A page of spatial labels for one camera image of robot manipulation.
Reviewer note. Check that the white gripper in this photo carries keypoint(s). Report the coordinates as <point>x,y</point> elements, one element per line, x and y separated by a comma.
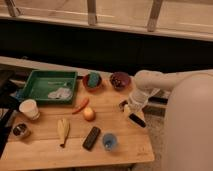
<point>138,98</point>

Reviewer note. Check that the black handled dish brush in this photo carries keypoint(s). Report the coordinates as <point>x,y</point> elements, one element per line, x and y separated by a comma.
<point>128,113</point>

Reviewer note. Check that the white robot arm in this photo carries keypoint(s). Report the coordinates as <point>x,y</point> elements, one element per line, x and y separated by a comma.
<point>188,122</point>

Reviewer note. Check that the dark purple bowl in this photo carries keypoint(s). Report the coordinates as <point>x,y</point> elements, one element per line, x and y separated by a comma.
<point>120,80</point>

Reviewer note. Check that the blue plastic cup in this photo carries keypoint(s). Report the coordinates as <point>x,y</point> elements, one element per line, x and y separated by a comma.
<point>109,141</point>

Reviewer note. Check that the brown bowl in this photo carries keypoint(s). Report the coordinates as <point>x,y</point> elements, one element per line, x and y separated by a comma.
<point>85,81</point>

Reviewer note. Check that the orange carrot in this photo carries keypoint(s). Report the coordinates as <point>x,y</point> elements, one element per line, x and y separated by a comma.
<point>81,106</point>

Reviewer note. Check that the black remote control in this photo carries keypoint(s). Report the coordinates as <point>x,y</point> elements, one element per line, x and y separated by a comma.
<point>91,138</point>

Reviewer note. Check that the white crumpled cloth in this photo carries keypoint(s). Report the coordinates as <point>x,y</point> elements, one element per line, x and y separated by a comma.
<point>60,93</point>

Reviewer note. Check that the green plastic tray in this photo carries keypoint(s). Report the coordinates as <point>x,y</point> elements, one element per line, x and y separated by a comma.
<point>41,82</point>

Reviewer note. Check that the white paper cup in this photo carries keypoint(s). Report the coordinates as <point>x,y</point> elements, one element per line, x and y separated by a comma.
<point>30,109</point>

